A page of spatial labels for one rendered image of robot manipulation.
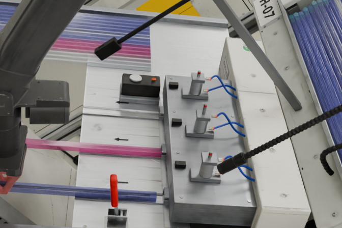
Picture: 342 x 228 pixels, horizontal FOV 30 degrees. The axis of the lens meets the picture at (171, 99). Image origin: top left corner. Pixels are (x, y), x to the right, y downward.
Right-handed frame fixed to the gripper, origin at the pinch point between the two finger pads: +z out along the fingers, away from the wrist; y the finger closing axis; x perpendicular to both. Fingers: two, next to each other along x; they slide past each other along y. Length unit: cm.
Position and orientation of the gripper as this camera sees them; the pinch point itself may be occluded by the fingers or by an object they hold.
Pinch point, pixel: (3, 186)
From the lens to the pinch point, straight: 109.1
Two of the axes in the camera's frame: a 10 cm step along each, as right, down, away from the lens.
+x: -9.9, -0.9, -1.2
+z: -1.4, 7.7, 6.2
